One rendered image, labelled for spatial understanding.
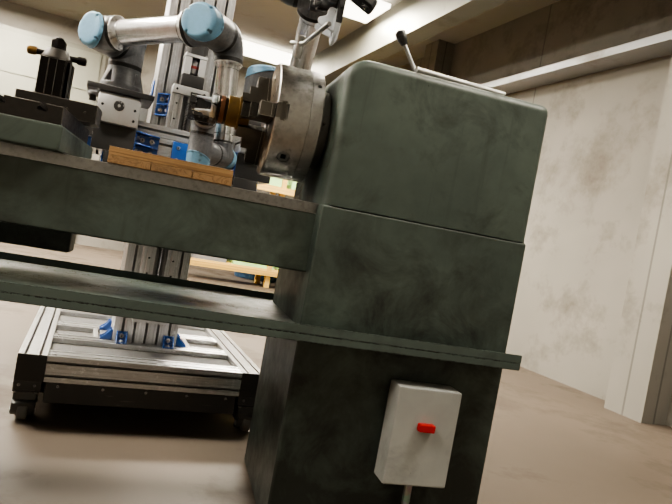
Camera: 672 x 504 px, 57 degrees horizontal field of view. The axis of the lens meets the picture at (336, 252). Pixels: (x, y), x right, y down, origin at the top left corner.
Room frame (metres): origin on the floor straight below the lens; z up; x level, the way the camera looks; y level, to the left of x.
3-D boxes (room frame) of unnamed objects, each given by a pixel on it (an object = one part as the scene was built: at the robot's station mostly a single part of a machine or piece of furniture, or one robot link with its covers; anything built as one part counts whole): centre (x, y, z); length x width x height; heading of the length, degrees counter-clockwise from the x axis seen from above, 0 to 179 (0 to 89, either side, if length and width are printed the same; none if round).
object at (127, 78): (2.27, 0.87, 1.21); 0.15 x 0.15 x 0.10
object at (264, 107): (1.67, 0.26, 1.08); 0.12 x 0.11 x 0.05; 15
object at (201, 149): (2.00, 0.48, 0.98); 0.11 x 0.08 x 0.11; 160
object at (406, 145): (1.90, -0.17, 1.06); 0.59 x 0.48 x 0.39; 105
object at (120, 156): (1.71, 0.48, 0.89); 0.36 x 0.30 x 0.04; 15
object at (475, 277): (1.90, -0.17, 0.43); 0.60 x 0.48 x 0.86; 105
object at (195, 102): (1.83, 0.45, 1.08); 0.12 x 0.09 x 0.08; 14
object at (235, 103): (1.74, 0.35, 1.08); 0.09 x 0.09 x 0.09; 15
